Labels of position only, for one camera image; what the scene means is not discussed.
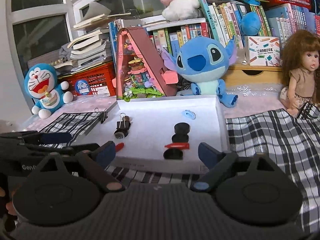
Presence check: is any row of upright books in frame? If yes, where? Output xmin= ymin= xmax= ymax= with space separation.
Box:
xmin=108 ymin=0 xmax=320 ymax=63

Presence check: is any Doraemon plush toy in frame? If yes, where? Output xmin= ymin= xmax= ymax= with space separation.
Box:
xmin=24 ymin=63 xmax=74 ymax=120

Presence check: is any pink triangular diorama house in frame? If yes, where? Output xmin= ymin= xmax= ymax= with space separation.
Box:
xmin=112 ymin=27 xmax=178 ymax=102

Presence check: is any black clip on cloth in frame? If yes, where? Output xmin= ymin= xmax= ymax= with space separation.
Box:
xmin=94 ymin=107 xmax=108 ymax=124

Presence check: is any brown haired doll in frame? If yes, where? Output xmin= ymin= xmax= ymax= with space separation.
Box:
xmin=279 ymin=30 xmax=319 ymax=116

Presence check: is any light blue plastic clip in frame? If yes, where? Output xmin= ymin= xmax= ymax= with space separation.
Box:
xmin=182 ymin=109 xmax=196 ymax=120

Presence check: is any red plastic crate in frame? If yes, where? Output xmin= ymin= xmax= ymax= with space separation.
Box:
xmin=58 ymin=61 xmax=116 ymax=96

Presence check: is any black white plaid cloth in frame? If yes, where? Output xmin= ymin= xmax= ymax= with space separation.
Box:
xmin=38 ymin=108 xmax=320 ymax=234

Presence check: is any Stitch plush toy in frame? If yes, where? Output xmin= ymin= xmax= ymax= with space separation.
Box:
xmin=162 ymin=36 xmax=238 ymax=108

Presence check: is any small red clip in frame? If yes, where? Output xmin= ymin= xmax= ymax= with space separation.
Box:
xmin=116 ymin=142 xmax=125 ymax=152

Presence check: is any white label printer box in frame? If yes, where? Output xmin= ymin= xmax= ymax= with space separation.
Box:
xmin=245 ymin=36 xmax=280 ymax=67

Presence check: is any black binder clip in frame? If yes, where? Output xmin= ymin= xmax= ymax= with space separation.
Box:
xmin=114 ymin=113 xmax=131 ymax=139

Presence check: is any black round cap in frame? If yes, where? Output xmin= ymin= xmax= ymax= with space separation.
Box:
xmin=163 ymin=148 xmax=183 ymax=160
xmin=174 ymin=122 xmax=190 ymax=134
xmin=171 ymin=133 xmax=189 ymax=143

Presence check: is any wooden drawer box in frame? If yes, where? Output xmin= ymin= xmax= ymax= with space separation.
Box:
xmin=222 ymin=64 xmax=283 ymax=87

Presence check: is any white cardboard box lid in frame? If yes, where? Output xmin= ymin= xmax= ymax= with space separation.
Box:
xmin=75 ymin=95 xmax=230 ymax=174

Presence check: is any stack of books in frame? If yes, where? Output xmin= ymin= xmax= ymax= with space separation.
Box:
xmin=51 ymin=2 xmax=131 ymax=75

